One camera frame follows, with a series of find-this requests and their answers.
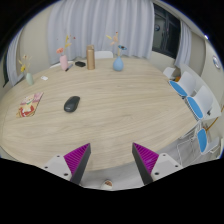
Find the white chair blue cushion far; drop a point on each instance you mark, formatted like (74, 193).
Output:
(185, 86)

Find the dark window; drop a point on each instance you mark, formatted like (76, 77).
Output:
(166, 32)

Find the small white card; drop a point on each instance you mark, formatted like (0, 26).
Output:
(44, 78)

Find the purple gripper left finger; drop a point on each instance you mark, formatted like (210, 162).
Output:
(77, 161)

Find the black computer mouse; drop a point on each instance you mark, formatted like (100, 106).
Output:
(71, 104)

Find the small black box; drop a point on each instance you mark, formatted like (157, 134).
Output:
(80, 64)

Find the gold metal bottle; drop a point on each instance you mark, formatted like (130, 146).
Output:
(90, 54)

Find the white chair blue cushion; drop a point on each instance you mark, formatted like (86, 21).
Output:
(185, 86)
(204, 145)
(203, 105)

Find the white chair behind table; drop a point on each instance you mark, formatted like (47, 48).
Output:
(103, 54)

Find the pink vase with flowers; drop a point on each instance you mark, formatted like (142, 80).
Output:
(61, 51)

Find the white chair blue cushion middle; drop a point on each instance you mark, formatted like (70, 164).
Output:
(203, 105)

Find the green vase with flowers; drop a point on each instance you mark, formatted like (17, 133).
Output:
(25, 68)

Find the colourful picture card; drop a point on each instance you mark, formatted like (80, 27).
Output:
(29, 105)

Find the white curtain right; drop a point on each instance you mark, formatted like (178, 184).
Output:
(184, 49)

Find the white curtain left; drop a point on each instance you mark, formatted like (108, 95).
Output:
(11, 61)

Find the white curtain centre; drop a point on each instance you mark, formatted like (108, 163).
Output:
(105, 24)

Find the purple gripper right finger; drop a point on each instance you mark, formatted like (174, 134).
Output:
(145, 160)

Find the white chair blue cushion near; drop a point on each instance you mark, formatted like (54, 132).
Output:
(204, 145)

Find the white curtain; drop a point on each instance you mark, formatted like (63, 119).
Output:
(105, 24)
(11, 61)
(184, 49)

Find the blue vase with flowers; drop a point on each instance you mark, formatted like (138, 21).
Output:
(118, 64)

